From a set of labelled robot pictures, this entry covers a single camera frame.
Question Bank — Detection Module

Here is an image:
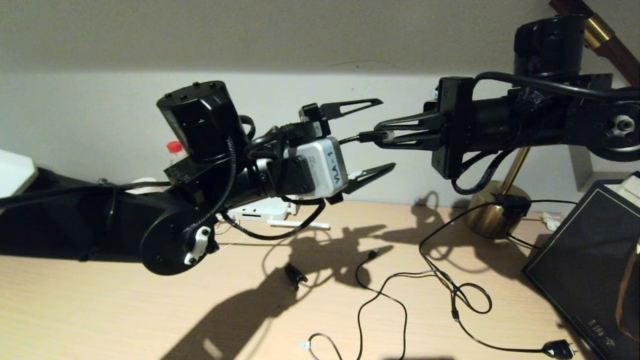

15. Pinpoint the black ethernet cable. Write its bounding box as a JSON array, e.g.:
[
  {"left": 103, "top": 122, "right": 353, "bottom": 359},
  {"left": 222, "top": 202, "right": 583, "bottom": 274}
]
[{"left": 340, "top": 130, "right": 397, "bottom": 147}]

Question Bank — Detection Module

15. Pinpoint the white adapter cord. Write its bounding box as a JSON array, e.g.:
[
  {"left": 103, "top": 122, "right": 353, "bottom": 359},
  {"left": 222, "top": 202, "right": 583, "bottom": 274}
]
[{"left": 215, "top": 225, "right": 248, "bottom": 247}]

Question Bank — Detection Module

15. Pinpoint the white router with antennas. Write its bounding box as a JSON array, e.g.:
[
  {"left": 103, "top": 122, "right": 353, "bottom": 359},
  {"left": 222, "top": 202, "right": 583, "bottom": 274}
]
[{"left": 220, "top": 197, "right": 332, "bottom": 232}]

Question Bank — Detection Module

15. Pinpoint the brass desk lamp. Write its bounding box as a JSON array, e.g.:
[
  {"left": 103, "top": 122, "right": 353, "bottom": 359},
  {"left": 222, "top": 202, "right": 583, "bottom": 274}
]
[{"left": 465, "top": 0, "right": 640, "bottom": 240}]

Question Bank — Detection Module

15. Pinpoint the black plastic clip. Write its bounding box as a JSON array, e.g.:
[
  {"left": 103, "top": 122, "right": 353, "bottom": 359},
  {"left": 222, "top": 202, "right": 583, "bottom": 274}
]
[{"left": 285, "top": 263, "right": 309, "bottom": 291}]

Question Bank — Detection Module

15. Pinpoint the clear water bottle red cap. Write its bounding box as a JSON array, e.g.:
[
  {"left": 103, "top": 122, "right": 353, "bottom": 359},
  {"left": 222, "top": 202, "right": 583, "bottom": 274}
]
[{"left": 166, "top": 141, "right": 186, "bottom": 168}]

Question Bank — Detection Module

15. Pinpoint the white paper roll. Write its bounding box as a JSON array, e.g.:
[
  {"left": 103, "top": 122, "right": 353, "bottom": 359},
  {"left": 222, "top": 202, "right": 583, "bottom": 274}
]
[{"left": 125, "top": 177, "right": 161, "bottom": 195}]

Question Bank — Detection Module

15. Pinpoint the black box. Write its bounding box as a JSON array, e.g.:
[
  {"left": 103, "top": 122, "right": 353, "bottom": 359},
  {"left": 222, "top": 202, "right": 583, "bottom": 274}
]
[{"left": 522, "top": 180, "right": 640, "bottom": 360}]

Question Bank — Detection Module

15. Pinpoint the black USB cable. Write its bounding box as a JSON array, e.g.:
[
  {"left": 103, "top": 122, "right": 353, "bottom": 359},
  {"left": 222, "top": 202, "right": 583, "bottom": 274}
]
[{"left": 300, "top": 248, "right": 437, "bottom": 360}]

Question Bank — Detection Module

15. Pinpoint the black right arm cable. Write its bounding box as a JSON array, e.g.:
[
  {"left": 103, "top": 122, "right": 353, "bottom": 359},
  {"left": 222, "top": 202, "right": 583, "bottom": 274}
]
[{"left": 450, "top": 71, "right": 640, "bottom": 196}]

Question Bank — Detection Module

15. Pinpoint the black lamp power cord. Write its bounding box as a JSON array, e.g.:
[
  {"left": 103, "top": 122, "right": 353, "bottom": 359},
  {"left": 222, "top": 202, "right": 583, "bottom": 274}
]
[{"left": 419, "top": 200, "right": 576, "bottom": 360}]

